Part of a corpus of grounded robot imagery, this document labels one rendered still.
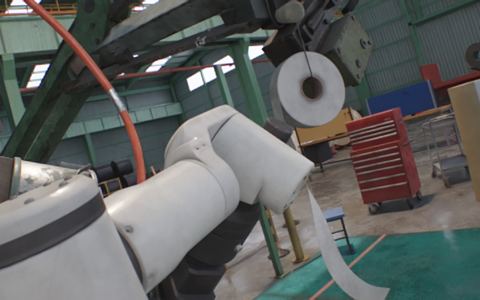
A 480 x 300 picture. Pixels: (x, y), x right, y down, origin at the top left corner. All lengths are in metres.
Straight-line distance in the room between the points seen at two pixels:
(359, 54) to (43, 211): 0.97
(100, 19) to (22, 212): 1.18
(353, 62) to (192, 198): 0.80
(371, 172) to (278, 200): 4.87
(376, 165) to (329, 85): 4.36
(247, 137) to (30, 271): 0.27
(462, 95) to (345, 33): 3.64
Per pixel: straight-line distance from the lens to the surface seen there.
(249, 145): 0.40
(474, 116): 4.63
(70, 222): 0.19
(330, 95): 0.87
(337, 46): 1.01
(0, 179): 0.53
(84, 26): 1.39
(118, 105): 0.59
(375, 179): 5.24
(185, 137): 0.36
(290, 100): 0.82
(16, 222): 0.19
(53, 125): 1.53
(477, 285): 3.09
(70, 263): 0.19
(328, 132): 10.33
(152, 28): 1.13
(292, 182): 0.38
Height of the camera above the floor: 1.39
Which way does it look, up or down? 1 degrees down
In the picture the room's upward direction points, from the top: 17 degrees counter-clockwise
